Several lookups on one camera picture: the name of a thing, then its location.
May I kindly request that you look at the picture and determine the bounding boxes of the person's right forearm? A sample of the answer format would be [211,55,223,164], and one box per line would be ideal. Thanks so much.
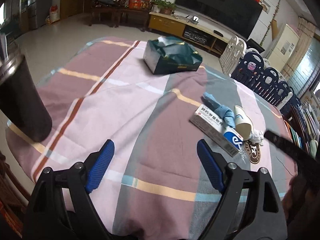
[282,175,320,240]

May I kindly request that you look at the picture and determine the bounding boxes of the potted green plant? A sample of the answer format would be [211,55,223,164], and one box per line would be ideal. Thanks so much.
[152,0,177,15]

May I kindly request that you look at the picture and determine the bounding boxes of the yellow tv cabinet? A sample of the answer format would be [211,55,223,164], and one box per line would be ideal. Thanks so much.
[149,11,234,57]

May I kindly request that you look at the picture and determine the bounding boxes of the crumpled white tissue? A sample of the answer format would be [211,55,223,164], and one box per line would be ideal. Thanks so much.
[250,129,265,147]

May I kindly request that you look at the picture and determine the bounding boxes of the white medicine box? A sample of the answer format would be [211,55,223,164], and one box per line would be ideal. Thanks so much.
[189,104,243,157]

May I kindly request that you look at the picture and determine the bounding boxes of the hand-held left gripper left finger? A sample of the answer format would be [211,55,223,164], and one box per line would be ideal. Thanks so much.
[22,139,115,240]

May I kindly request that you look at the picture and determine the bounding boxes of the black audio receiver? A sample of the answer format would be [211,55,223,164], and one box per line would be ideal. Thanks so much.
[184,29,208,44]

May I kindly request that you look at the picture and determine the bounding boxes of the stack of white plastic chairs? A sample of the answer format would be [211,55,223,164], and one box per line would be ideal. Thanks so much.
[219,35,247,75]

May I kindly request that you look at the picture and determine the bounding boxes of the white standing air conditioner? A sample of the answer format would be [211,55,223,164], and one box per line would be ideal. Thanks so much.
[265,24,300,72]

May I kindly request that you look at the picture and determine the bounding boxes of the dark wooden chair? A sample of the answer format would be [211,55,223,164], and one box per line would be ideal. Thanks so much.
[0,152,30,230]

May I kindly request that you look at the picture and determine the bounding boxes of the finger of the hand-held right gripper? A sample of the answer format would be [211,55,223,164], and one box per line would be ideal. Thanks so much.
[264,129,320,173]

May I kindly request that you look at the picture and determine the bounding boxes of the large black television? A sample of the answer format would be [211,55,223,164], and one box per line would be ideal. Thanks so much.
[175,0,263,39]

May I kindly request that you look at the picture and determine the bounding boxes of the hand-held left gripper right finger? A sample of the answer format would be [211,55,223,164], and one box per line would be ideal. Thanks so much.
[197,139,288,240]

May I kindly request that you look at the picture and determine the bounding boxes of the round brown badge packet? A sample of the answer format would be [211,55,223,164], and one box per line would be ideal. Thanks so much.
[244,140,262,164]

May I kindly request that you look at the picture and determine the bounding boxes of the stack of navy plastic chairs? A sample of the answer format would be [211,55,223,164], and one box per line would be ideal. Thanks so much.
[231,51,300,110]

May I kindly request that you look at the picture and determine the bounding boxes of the blue face mask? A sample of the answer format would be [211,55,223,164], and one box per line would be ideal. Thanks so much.
[202,92,236,128]

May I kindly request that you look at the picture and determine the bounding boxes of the silver refrigerator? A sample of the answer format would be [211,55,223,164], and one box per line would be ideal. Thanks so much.
[12,0,53,30]

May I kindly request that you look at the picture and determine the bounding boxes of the beige curtain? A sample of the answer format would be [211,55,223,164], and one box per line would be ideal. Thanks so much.
[287,17,317,75]

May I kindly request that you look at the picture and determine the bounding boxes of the large dark green box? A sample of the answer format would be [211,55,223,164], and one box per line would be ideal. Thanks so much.
[143,36,202,75]

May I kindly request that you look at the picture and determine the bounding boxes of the white paper cup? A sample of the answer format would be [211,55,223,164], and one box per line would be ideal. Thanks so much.
[234,105,254,140]

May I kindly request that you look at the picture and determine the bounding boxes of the plaid tablecloth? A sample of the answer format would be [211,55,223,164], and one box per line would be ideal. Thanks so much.
[6,36,298,235]

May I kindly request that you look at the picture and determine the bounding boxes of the white and red sack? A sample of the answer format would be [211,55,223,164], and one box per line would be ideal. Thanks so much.
[50,5,61,23]

